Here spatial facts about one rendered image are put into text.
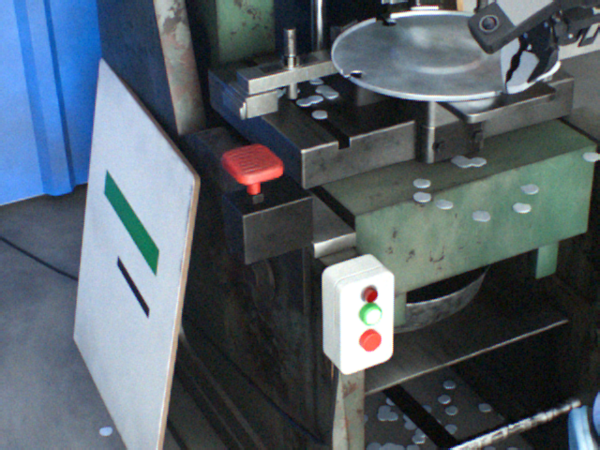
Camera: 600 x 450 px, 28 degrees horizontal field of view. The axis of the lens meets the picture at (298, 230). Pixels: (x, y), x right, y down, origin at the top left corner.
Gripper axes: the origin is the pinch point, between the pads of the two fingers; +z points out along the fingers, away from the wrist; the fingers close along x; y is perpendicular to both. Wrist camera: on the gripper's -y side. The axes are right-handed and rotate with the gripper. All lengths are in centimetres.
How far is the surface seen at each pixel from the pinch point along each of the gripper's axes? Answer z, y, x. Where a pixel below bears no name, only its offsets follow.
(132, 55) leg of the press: 40, -24, 53
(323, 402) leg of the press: 36.6, -26.8, -16.3
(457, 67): 4.4, -1.0, 7.9
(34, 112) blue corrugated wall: 110, -21, 103
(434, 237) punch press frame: 21.5, -7.4, -5.9
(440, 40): 7.8, 2.1, 15.3
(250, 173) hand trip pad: 4.3, -35.1, 0.9
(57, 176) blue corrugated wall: 124, -19, 94
